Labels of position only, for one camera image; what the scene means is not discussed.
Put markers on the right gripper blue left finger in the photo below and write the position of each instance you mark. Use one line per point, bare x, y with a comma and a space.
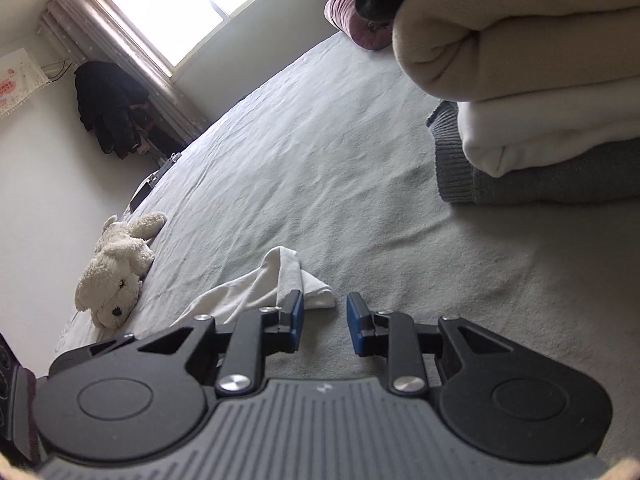
244, 344

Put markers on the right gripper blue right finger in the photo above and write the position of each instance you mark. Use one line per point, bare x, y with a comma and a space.
393, 336

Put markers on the white pants garment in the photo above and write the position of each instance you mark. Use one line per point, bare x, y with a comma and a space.
279, 273

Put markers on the dark hanging clothes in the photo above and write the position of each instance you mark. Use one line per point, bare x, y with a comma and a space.
105, 94

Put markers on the white plush dog toy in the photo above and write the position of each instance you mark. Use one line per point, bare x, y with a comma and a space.
111, 284

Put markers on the grey bed sheet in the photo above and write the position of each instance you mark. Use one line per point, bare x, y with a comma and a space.
332, 158

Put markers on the black tablet on bed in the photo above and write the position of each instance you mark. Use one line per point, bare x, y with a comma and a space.
142, 192

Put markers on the pink folded quilt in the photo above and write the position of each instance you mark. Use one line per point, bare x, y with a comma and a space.
342, 14

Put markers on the grey window curtain left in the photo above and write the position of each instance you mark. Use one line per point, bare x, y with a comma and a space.
81, 31

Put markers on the black multi-lens camera box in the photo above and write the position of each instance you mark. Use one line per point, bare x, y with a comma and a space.
19, 441

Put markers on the white paper wall poster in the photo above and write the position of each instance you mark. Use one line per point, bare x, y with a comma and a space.
21, 76

